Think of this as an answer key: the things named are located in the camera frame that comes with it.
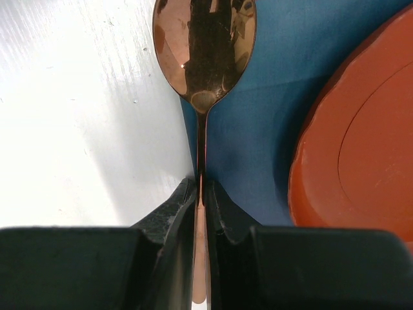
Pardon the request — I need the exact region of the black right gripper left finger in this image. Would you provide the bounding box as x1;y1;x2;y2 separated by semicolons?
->
1;178;197;309

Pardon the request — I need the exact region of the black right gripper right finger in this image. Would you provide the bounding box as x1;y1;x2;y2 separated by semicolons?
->
205;181;412;309

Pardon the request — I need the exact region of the blue patterned placemat cloth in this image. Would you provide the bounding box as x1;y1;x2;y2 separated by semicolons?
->
177;0;413;227

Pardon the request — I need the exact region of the red round plate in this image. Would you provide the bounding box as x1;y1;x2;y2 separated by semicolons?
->
288;6;412;243

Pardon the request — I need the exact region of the copper spoon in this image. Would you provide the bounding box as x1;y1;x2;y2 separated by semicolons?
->
152;0;257;304

